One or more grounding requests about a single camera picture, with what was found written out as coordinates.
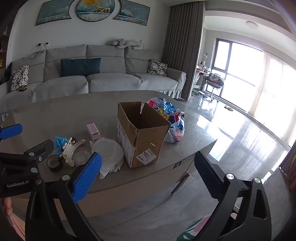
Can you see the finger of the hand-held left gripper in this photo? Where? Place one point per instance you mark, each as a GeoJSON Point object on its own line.
{"type": "Point", "coordinates": [42, 148]}
{"type": "Point", "coordinates": [11, 131]}

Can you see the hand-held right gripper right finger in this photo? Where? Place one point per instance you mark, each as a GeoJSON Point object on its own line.
{"type": "Point", "coordinates": [204, 176]}

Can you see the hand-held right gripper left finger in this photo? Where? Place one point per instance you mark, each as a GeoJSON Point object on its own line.
{"type": "Point", "coordinates": [86, 177]}

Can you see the blue wrapper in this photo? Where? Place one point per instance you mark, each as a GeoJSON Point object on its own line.
{"type": "Point", "coordinates": [59, 142]}

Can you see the black tape roll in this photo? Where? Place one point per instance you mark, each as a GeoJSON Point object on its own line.
{"type": "Point", "coordinates": [55, 165]}

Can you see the white plastic toy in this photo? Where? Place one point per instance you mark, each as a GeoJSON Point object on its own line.
{"type": "Point", "coordinates": [69, 148]}

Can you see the white paper tissue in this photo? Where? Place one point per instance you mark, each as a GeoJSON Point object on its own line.
{"type": "Point", "coordinates": [111, 150]}

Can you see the colourful plastic bag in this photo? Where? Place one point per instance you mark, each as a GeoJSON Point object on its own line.
{"type": "Point", "coordinates": [175, 125]}

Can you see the brown cardboard box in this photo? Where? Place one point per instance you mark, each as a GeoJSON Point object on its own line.
{"type": "Point", "coordinates": [145, 143]}

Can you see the person's left hand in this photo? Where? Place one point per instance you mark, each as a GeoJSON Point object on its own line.
{"type": "Point", "coordinates": [8, 205]}

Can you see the small pink box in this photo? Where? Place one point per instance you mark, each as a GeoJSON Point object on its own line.
{"type": "Point", "coordinates": [93, 131]}

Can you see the cream coffee table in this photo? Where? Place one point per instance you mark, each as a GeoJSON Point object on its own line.
{"type": "Point", "coordinates": [138, 187]}

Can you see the black white floral pillow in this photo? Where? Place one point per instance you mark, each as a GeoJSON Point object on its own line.
{"type": "Point", "coordinates": [19, 77]}
{"type": "Point", "coordinates": [157, 67]}

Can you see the green pink printed cloth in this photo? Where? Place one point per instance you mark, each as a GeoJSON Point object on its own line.
{"type": "Point", "coordinates": [192, 229]}

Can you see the dark blue cloth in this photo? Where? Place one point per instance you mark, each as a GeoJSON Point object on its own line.
{"type": "Point", "coordinates": [5, 74]}

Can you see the pair of yellow slippers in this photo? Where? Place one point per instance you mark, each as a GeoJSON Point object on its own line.
{"type": "Point", "coordinates": [229, 108]}

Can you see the brown striped object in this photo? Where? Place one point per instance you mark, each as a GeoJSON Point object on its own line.
{"type": "Point", "coordinates": [289, 166]}

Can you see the teal pillow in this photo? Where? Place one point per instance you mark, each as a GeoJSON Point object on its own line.
{"type": "Point", "coordinates": [81, 67]}

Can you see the swivel chair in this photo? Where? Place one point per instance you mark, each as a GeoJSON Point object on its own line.
{"type": "Point", "coordinates": [214, 85]}

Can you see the grey sofa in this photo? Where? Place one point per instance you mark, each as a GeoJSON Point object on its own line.
{"type": "Point", "coordinates": [115, 81]}

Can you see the pile of clothes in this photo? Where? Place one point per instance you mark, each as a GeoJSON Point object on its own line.
{"type": "Point", "coordinates": [215, 77]}

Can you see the white desk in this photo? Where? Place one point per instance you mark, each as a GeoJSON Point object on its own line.
{"type": "Point", "coordinates": [201, 74]}

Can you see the white sheer curtain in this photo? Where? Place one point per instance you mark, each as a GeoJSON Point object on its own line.
{"type": "Point", "coordinates": [272, 92]}

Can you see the white desk lamp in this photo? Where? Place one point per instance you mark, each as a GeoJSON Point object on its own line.
{"type": "Point", "coordinates": [204, 60]}

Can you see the sliding glass door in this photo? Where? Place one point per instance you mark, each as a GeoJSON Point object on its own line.
{"type": "Point", "coordinates": [222, 60]}

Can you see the grey curtain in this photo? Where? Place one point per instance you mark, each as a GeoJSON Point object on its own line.
{"type": "Point", "coordinates": [182, 51]}

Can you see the grey plush toy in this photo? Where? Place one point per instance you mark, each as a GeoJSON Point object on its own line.
{"type": "Point", "coordinates": [124, 43]}

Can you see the round ceiling lamp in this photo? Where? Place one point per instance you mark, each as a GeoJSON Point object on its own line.
{"type": "Point", "coordinates": [252, 25]}

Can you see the white wall socket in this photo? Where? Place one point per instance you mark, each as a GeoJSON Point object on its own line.
{"type": "Point", "coordinates": [45, 43]}

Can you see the blue landscape wall panel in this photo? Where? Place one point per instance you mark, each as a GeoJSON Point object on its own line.
{"type": "Point", "coordinates": [136, 12]}
{"type": "Point", "coordinates": [54, 12]}

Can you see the round deer wall art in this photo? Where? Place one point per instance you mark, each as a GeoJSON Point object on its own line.
{"type": "Point", "coordinates": [97, 9]}

